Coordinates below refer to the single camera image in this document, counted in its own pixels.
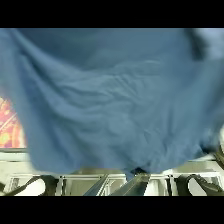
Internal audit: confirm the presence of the silver frame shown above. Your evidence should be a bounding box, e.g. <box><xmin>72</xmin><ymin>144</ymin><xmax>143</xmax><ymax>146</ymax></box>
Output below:
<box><xmin>0</xmin><ymin>150</ymin><xmax>224</xmax><ymax>197</ymax></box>

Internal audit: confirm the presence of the blue T-shirt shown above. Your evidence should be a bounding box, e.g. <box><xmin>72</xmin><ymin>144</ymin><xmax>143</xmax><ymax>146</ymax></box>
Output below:
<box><xmin>0</xmin><ymin>28</ymin><xmax>224</xmax><ymax>180</ymax></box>

